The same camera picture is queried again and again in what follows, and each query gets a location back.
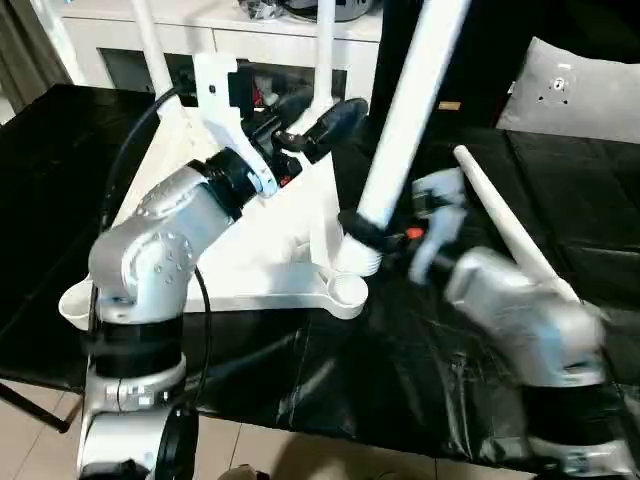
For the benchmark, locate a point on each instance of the white plastic table top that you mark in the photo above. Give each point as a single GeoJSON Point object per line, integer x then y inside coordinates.
{"type": "Point", "coordinates": [280, 235]}

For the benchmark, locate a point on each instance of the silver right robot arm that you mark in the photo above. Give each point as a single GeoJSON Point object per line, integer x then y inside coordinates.
{"type": "Point", "coordinates": [530, 325]}

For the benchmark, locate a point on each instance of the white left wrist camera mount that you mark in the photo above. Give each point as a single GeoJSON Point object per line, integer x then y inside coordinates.
{"type": "Point", "coordinates": [220, 100]}

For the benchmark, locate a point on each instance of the grey brown curtain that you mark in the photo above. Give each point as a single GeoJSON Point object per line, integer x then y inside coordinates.
{"type": "Point", "coordinates": [22, 55]}

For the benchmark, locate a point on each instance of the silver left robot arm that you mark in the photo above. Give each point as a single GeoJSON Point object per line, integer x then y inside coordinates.
{"type": "Point", "coordinates": [150, 260]}

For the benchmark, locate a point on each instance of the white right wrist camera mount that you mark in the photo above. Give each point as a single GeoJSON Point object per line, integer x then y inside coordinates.
{"type": "Point", "coordinates": [440, 210]}

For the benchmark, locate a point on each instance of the grey cushion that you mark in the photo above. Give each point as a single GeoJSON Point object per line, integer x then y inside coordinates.
{"type": "Point", "coordinates": [575, 100]}

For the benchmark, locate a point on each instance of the small tan label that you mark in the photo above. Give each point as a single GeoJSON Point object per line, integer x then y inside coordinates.
{"type": "Point", "coordinates": [449, 105]}

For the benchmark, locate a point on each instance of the black sofa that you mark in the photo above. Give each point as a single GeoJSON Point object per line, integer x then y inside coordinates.
{"type": "Point", "coordinates": [495, 40]}

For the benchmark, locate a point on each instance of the red packet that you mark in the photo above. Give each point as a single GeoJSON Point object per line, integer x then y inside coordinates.
{"type": "Point", "coordinates": [258, 92]}

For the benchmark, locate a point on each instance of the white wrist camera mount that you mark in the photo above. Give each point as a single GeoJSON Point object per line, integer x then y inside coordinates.
{"type": "Point", "coordinates": [220, 100]}
{"type": "Point", "coordinates": [440, 210]}

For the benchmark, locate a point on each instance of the white sideboard cabinet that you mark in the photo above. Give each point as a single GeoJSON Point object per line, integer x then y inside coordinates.
{"type": "Point", "coordinates": [280, 45]}

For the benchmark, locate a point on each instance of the white plastic table leg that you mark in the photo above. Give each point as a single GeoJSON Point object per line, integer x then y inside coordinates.
{"type": "Point", "coordinates": [150, 50]}
{"type": "Point", "coordinates": [500, 215]}
{"type": "Point", "coordinates": [410, 125]}
{"type": "Point", "coordinates": [325, 60]}

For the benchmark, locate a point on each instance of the black metal floor strut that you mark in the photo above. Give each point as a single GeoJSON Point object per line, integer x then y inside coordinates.
{"type": "Point", "coordinates": [35, 407]}

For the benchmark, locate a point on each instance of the black tangled clutter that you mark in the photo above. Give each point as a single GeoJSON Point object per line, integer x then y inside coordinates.
{"type": "Point", "coordinates": [257, 6]}

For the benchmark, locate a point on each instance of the black work mat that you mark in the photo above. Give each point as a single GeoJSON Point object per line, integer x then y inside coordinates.
{"type": "Point", "coordinates": [400, 360]}

